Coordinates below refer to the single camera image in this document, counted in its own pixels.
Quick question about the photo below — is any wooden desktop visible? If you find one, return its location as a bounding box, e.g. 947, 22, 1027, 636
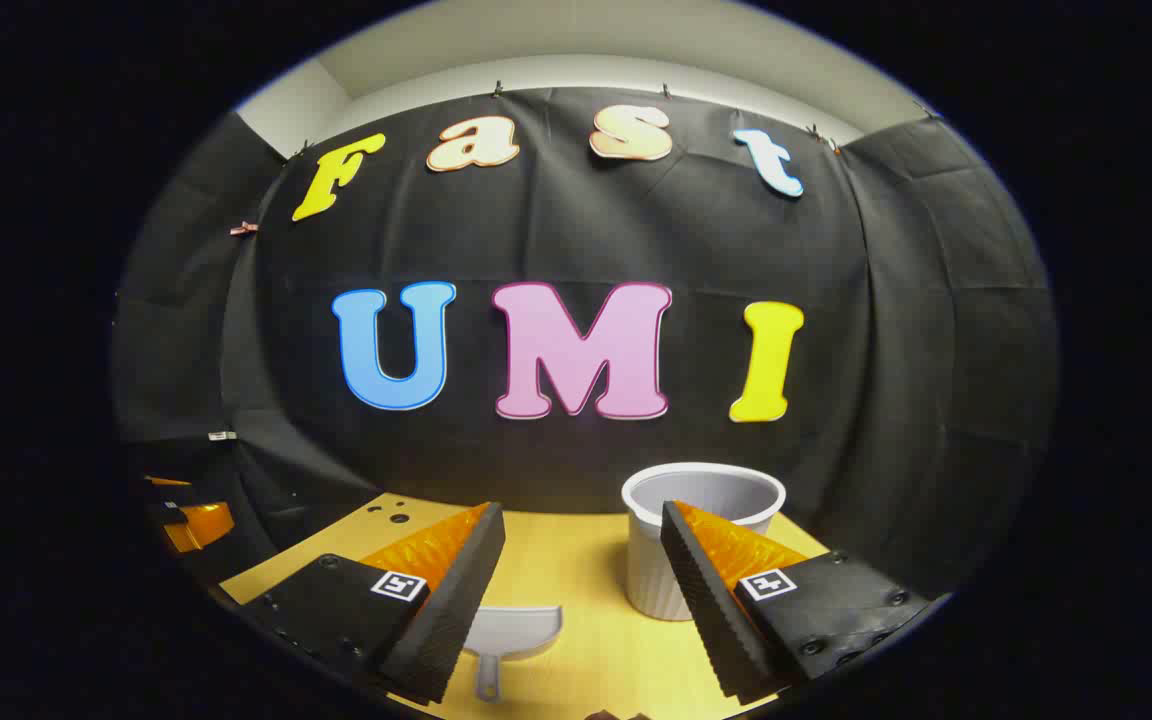
219, 492, 832, 720

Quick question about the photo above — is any grey plastic dustpan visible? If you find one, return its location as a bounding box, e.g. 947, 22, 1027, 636
461, 604, 564, 703

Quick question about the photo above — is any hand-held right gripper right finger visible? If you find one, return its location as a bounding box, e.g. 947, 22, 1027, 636
660, 500, 932, 705

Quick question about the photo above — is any white ribbed garbage bin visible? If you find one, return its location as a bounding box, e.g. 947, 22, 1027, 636
621, 462, 787, 622

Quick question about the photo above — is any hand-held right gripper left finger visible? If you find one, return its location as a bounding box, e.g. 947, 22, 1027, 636
221, 502, 507, 705

